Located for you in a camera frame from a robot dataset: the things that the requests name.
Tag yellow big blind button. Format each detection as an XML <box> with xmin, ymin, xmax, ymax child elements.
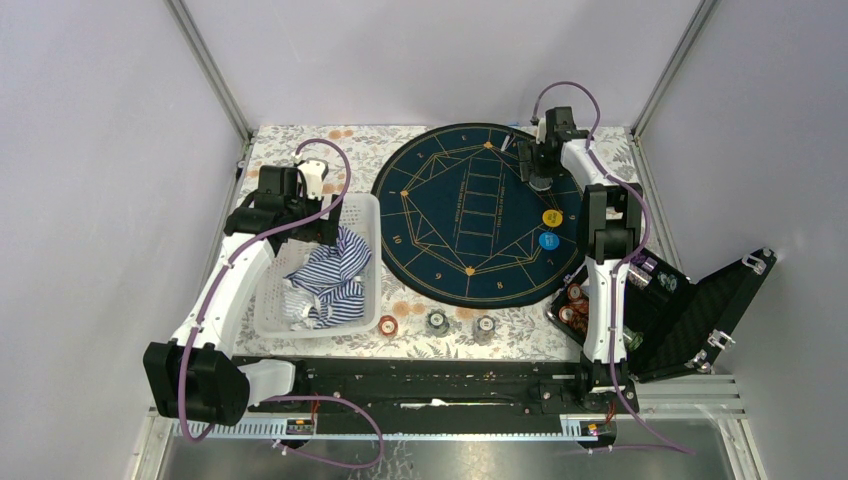
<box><xmin>542</xmin><ymin>209</ymin><xmax>564</xmax><ymax>228</ymax></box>

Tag blue small blind button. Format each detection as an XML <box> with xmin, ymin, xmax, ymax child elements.
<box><xmin>538</xmin><ymin>231</ymin><xmax>561</xmax><ymax>251</ymax></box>

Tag red five chip stack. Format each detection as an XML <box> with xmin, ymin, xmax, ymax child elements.
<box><xmin>378</xmin><ymin>315</ymin><xmax>398</xmax><ymax>337</ymax></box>

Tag clear dealer button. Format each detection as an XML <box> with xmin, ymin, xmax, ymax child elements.
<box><xmin>528</xmin><ymin>173</ymin><xmax>553</xmax><ymax>192</ymax></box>

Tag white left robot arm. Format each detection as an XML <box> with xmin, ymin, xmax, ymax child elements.
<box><xmin>143</xmin><ymin>159</ymin><xmax>342</xmax><ymax>426</ymax></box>

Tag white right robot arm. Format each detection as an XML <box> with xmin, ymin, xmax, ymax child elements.
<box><xmin>518</xmin><ymin>107</ymin><xmax>643</xmax><ymax>412</ymax></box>

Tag white plastic laundry basket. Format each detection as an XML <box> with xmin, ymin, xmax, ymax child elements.
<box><xmin>253</xmin><ymin>193</ymin><xmax>382</xmax><ymax>339</ymax></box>

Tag blue white striped cloth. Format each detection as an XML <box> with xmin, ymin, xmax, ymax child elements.
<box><xmin>282</xmin><ymin>226</ymin><xmax>372</xmax><ymax>331</ymax></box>

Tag round dark poker mat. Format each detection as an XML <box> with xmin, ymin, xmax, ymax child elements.
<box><xmin>371</xmin><ymin>123</ymin><xmax>584</xmax><ymax>309</ymax></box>

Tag red chip rows in case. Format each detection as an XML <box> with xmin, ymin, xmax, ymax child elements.
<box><xmin>557</xmin><ymin>283</ymin><xmax>589</xmax><ymax>341</ymax></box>

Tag grey chip stack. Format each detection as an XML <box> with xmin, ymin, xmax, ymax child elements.
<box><xmin>473</xmin><ymin>315</ymin><xmax>496</xmax><ymax>345</ymax></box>

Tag black poker chip case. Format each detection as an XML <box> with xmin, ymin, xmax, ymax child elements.
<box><xmin>545</xmin><ymin>244</ymin><xmax>776</xmax><ymax>384</ymax></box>

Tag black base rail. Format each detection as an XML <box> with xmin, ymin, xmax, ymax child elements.
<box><xmin>257</xmin><ymin>357</ymin><xmax>639</xmax><ymax>436</ymax></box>

